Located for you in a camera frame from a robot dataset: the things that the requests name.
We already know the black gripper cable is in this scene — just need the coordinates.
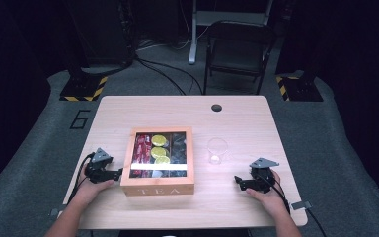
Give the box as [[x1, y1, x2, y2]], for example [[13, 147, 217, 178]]
[[258, 173, 291, 213], [67, 152, 96, 206]]

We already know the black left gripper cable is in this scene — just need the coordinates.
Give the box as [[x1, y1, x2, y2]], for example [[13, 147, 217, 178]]
[[67, 152, 96, 206]]

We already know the clear glass cup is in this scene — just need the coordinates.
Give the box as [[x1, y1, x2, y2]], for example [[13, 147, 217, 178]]
[[206, 137, 229, 166]]

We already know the white desk frame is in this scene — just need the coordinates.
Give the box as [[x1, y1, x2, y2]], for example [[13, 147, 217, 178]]
[[188, 0, 274, 65]]

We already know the person's right hand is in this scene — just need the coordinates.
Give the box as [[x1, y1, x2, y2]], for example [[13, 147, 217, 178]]
[[246, 169, 289, 216]]

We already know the person's left hand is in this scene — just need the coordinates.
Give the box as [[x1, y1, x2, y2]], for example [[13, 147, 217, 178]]
[[73, 164, 114, 206]]

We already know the black yellow striped stand base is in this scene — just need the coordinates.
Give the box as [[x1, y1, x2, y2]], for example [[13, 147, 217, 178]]
[[59, 74, 109, 103], [274, 74, 324, 103]]

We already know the black folding chair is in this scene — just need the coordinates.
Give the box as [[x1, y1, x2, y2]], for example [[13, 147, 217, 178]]
[[202, 20, 278, 96]]

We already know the dark tea bag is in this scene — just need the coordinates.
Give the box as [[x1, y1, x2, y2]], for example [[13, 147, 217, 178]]
[[170, 150, 188, 178], [171, 132, 188, 152]]

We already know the black floor cable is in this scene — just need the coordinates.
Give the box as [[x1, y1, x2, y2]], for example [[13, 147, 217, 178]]
[[133, 56, 205, 97]]

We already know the yellow foil capsule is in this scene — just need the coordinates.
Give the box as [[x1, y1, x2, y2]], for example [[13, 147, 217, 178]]
[[154, 155, 172, 165], [150, 146, 168, 159], [150, 134, 167, 147]]

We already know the white floor cable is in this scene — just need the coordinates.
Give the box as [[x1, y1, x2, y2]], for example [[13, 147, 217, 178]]
[[137, 24, 209, 52]]

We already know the red sachet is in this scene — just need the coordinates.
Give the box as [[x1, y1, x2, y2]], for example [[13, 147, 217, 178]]
[[130, 133, 144, 179], [140, 133, 153, 178]]

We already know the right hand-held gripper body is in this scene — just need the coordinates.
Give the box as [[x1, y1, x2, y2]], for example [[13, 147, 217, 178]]
[[249, 157, 280, 194]]

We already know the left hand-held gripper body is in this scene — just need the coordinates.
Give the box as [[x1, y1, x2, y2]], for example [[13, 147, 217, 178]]
[[84, 147, 114, 185]]

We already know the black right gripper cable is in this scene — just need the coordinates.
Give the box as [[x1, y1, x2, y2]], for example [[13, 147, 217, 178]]
[[258, 173, 291, 213]]

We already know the wooden framed glass box lid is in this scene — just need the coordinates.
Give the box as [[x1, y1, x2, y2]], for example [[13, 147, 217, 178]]
[[120, 126, 195, 188]]

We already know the wooden tea box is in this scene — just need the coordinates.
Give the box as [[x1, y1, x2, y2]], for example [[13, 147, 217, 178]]
[[120, 126, 195, 198]]

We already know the black cable at table edge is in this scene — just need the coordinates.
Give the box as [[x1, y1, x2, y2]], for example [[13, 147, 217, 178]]
[[305, 208, 329, 237]]

